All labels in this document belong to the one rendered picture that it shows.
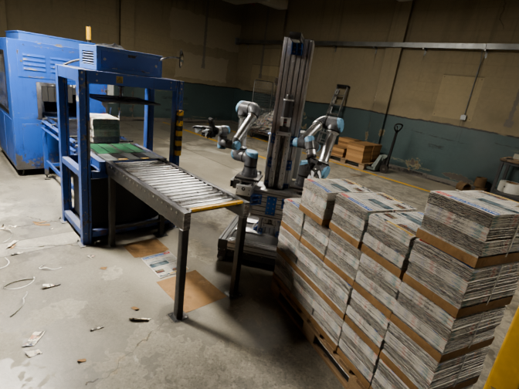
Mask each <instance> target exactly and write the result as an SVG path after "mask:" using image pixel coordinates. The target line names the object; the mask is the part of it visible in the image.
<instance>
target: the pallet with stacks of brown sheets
mask: <svg viewBox="0 0 519 389"><path fill-rule="evenodd" d="M381 148H382V145H380V144H374V143H370V142H367V141H362V140H357V139H354V138H350V137H339V140H338V145H336V144H334V146H333V149H332V152H331V157H339V158H340V159H341V161H336V160H334V159H331V158H330V159H329V160H331V161H336V162H338V163H341V164H346V165H348V166H351V167H356V168H358V169H362V170H365V168H366V166H372V165H373V163H374V162H375V160H376V159H377V158H378V156H379V155H380V150H381ZM348 161H352V162H355V163H358V164H359V165H358V167H357V166H354V165H351V164H347V162H348Z"/></svg>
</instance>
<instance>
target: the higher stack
mask: <svg viewBox="0 0 519 389"><path fill-rule="evenodd" d="M427 203H428V204H426V208H425V212H424V216H423V219H422V226H419V228H420V229H422V230H423V231H425V232H428V233H429V234H431V235H433V236H435V237H437V238H439V239H441V240H443V241H444V242H447V243H449V244H451V245H453V246H455V247H457V248H458V249H460V250H462V251H464V252H466V253H468V254H470V255H472V256H474V257H476V258H477V260H478V259H479V258H485V257H491V256H496V255H505V254H506V255H505V257H507V254H511V253H518V252H519V202H517V201H513V200H510V199H508V198H504V197H501V196H499V195H496V194H491V193H489V192H485V191H460V190H457V189H456V190H455V191H430V193H429V197H428V200H427ZM410 254H411V255H410V258H409V265H408V269H407V271H406V274H407V275H409V276H411V277H412V278H413V279H415V280H416V281H418V282H419V283H421V284H422V285H424V286H425V287H426V288H428V289H430V290H431V291H432V292H434V293H435V294H436V295H438V296H440V297H441V298H443V299H444V300H445V301H447V302H448V303H450V304H452V305H453V306H455V307H456V308H457V309H458V310H460V309H463V308H467V307H471V306H476V305H480V304H482V303H487V304H488V303H489V302H491V301H494V300H499V299H504V298H507V297H511V296H513V295H514V294H515V292H516V291H515V290H516V289H517V284H518V283H517V281H518V280H519V261H516V262H507V263H502V264H497V265H492V266H484V267H480V268H473V267H471V266H469V265H467V264H466V263H464V262H461V261H460V260H459V259H456V258H454V257H452V256H451V255H449V254H447V253H445V252H443V251H442V250H440V249H438V248H436V247H434V246H432V245H430V244H429V243H427V242H424V241H423V240H422V239H420V238H417V239H415V243H414V246H413V247H412V251H411V253H410ZM399 291H400V293H399V298H398V301H397V302H395V306H394V309H393V311H392V312H393V315H395V316H396V317H397V318H399V319H400V320H401V321H402V322H403V323H404V324H405V325H406V326H408V327H409V328H410V329H411V330H413V331H414V332H415V333H417V334H418V335H419V336H420V337H421V338H423V339H424V341H426V342H427V343H428V344H429V345H430V346H431V347H433V348H434V349H435V350H436V351H438V352H439V353H440V354H441V355H444V354H447V353H450V352H453V351H455V350H459V349H462V348H464V347H468V346H469V347H468V348H470V346H471V345H473V344H475V343H480V342H483V341H485V340H489V339H492V338H494V331H495V328H496V327H497V326H499V325H500V324H501V320H502V318H503V317H504V312H505V311H504V310H505V309H506V308H505V307H507V305H505V306H500V307H497V308H493V309H490V310H484V311H482V312H478V313H473V314H470V315H466V316H461V317H458V318H455V317H453V316H452V315H450V314H449V313H447V312H446V311H445V310H443V309H442V308H441V307H439V306H437V305H436V304H435V303H434V302H432V301H431V300H429V299H428V298H426V297H425V296H424V295H423V294H421V293H419V292H418V291H417V290H415V289H413V288H412V287H411V286H410V285H408V284H407V283H405V282H402V283H401V285H400V289H399ZM487 304H486V305H487ZM389 324H390V325H389V326H388V331H387V333H386V336H385V339H384V340H385V344H384V347H383V349H382V352H383V353H384V354H385V355H386V356H387V357H388V358H389V359H390V360H391V361H392V362H393V363H394V364H395V365H396V367H397V368H398V369H400V371H401V372H403V374H404V375H405V376H407V378H408V379H410V381H411V382H412V383H414V385H415V386H417V388H418V389H447V388H448V387H452V386H453V387H455V385H457V384H460V383H463V382H465V381H468V380H471V379H473V378H475V377H478V376H479V375H480V374H481V371H482V370H483V366H484V365H483V363H484V361H485V358H486V355H487V354H488V351H489V349H490V346H486V347H482V348H480V349H478V350H474V351H471V352H469V353H465V354H463V355H460V356H458V357H454V358H452V359H449V360H446V361H443V362H441V363H438V362H437V361H436V360H435V359H434V358H433V357H431V356H430V355H429V354H428V353H427V352H425V351H424V349H422V348H421V347H420V346H419V345H418V344H417V343H416V342H414V341H413V340H412V339H411V338H410V337H408V336H407V335H406V334H405V333H404V332H402V331H401V330H400V329H399V328H398V327H397V326H396V325H395V324H394V323H393V322H390V323H389ZM441 357H442V356H441ZM377 368H378V369H377V370H376V372H375V373H376V374H375V376H373V380H372V381H371V382H372V383H371V386H372V388H373V389H409V388H408V387H407V386H406V385H405V383H404V382H403V381H402V380H401V379H400V378H399V377H398V376H397V375H396V374H395V373H394V372H393V371H392V370H391V369H390V368H389V367H388V366H387V365H386V364H385V363H384V362H383V361H382V359H381V360H378V366H377Z"/></svg>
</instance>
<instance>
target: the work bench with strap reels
mask: <svg viewBox="0 0 519 389"><path fill-rule="evenodd" d="M506 158H512V157H502V158H500V161H501V162H500V165H499V168H498V170H497V174H496V176H495V178H494V182H493V185H492V187H491V189H490V193H491V194H495V195H499V196H501V197H505V198H509V199H512V200H515V201H519V183H517V182H513V181H505V178H506V176H507V172H508V170H509V168H510V166H511V165H512V166H515V167H519V160H518V159H514V158H513V160H511V159H506ZM504 164H506V165H507V166H506V168H505V171H504V175H503V177H502V179H501V180H500V183H499V185H498V187H497V189H495V187H496V184H497V181H498V178H499V176H500V173H501V170H502V167H503V165H504Z"/></svg>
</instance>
